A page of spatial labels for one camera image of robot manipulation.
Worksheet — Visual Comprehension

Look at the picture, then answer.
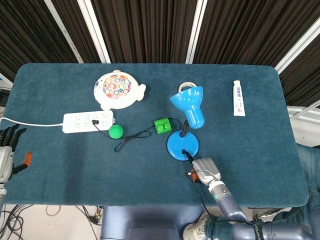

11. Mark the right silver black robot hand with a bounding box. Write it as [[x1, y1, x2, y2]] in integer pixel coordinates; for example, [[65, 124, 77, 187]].
[[181, 149, 222, 187]]

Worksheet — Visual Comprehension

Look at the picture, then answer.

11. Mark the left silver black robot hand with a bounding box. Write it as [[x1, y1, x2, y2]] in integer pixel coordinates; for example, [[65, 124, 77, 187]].
[[0, 123, 33, 184]]

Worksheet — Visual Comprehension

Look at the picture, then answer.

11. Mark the blue desk lamp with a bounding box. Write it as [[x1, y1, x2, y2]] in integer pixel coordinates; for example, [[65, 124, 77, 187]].
[[166, 81, 206, 162]]

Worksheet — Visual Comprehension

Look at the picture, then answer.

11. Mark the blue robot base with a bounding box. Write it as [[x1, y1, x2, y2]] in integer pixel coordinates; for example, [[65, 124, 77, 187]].
[[99, 205, 206, 240]]

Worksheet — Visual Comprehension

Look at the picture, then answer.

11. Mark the white sneaker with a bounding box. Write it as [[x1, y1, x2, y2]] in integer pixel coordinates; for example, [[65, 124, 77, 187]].
[[182, 211, 213, 240]]

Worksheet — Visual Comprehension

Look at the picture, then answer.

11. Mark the green toy block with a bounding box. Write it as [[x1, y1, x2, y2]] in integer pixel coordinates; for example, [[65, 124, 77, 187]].
[[153, 118, 174, 136]]

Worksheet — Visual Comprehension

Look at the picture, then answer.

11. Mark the person leg in jeans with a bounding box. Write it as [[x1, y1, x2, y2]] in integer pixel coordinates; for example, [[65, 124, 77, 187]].
[[207, 207, 311, 240], [296, 143, 320, 210]]

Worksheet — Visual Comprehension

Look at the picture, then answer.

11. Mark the white toothpaste tube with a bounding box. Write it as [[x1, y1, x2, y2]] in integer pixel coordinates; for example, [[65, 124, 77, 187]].
[[232, 79, 246, 117]]

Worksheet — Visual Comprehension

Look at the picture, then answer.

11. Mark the white power strip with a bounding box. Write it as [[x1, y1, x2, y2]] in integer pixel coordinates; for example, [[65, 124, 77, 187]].
[[62, 110, 117, 134]]

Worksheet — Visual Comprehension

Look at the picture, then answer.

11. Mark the dark blue table mat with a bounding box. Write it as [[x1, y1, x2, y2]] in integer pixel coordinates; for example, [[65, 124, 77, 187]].
[[4, 62, 310, 209]]

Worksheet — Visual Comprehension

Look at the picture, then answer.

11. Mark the green ball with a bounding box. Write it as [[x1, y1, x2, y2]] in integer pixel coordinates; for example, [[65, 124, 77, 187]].
[[108, 124, 125, 140]]

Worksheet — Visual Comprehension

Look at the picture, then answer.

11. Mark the white metal rack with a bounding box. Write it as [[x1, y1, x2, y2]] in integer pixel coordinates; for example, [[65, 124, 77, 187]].
[[286, 99, 320, 148]]

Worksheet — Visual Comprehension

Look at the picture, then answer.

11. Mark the white fish game toy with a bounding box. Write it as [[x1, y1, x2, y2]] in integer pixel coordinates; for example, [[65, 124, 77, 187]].
[[93, 69, 147, 111]]

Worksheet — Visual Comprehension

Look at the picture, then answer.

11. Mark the black pleated curtain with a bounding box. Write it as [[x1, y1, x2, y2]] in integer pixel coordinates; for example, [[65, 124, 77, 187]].
[[0, 0, 320, 108]]

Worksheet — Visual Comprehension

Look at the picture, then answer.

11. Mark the grey hand cable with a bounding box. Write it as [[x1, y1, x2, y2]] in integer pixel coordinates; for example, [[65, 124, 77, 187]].
[[195, 169, 219, 180]]

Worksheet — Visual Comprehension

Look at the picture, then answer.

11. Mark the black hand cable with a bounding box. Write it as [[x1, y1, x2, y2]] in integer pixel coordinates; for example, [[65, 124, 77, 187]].
[[184, 171, 254, 226]]

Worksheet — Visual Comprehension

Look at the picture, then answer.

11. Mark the white power strip cable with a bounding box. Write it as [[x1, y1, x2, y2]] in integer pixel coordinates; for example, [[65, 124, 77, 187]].
[[0, 116, 65, 127]]

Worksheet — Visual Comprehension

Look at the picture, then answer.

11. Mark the black floor cable bundle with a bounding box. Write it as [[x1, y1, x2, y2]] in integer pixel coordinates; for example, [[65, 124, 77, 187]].
[[0, 204, 33, 240]]

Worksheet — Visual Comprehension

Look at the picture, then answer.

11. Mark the white floor cable loop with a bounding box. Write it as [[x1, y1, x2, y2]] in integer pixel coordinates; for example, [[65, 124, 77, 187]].
[[45, 205, 62, 217]]

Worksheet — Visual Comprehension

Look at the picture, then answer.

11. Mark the black power cable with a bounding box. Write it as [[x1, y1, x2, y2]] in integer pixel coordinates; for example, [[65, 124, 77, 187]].
[[91, 117, 184, 154]]

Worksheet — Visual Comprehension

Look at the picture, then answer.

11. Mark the black floor cable with plug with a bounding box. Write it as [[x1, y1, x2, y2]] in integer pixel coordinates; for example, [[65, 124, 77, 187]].
[[74, 205, 104, 226]]

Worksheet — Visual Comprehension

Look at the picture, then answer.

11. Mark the white frame bar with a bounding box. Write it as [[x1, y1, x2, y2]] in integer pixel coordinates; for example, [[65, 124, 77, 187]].
[[76, 0, 112, 64], [185, 0, 211, 65], [274, 17, 320, 75], [44, 0, 84, 64]]

